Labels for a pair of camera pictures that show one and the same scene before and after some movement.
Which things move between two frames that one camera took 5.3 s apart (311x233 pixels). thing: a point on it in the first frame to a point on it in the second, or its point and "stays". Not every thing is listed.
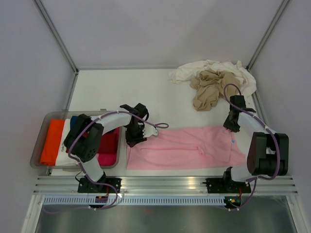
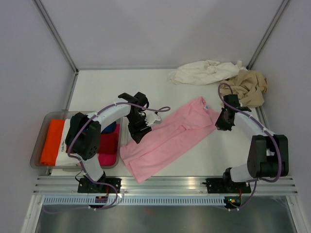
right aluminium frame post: (281, 11) stays
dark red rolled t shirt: (110, 142) stays
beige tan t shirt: (208, 88) to (250, 87)
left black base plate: (86, 186) stays
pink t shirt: (204, 148) to (172, 138)
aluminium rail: (166, 184) stays
